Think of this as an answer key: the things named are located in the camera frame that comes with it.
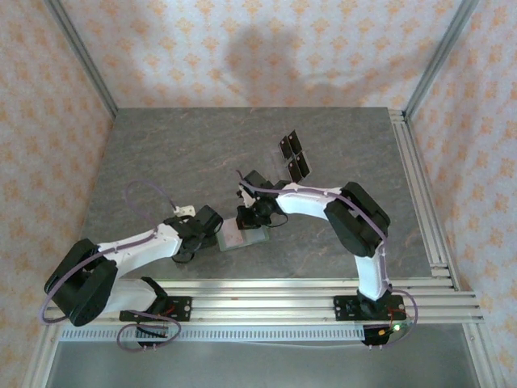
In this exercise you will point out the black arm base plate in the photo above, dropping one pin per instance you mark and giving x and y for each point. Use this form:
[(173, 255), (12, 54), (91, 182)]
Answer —
[(343, 309), (182, 308)]

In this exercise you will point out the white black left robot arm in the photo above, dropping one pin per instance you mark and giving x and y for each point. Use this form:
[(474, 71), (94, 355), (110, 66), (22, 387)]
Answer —
[(141, 248)]

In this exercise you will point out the clear acrylic card stand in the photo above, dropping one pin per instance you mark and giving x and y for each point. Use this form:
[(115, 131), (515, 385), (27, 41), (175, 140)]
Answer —
[(276, 161)]

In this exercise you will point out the white pink printed card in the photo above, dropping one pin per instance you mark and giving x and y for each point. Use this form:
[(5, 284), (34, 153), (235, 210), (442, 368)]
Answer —
[(233, 236)]

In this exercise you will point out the grey metal shelf panel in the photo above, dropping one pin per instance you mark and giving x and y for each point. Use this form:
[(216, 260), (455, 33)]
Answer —
[(262, 368)]

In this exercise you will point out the aluminium frame leg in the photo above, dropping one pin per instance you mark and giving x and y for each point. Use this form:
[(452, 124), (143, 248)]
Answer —
[(482, 359), (42, 359)]

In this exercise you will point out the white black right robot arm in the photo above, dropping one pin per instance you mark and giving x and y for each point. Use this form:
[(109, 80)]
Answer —
[(307, 202)]

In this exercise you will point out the aluminium corner post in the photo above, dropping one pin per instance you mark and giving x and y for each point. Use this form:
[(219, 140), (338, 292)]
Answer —
[(82, 52), (441, 52)]

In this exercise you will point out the black controller board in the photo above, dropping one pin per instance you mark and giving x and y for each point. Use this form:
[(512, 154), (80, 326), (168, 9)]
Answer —
[(377, 337), (151, 333)]

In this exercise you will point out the aluminium side frame rail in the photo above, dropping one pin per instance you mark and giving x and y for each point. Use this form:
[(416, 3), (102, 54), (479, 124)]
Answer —
[(412, 161)]

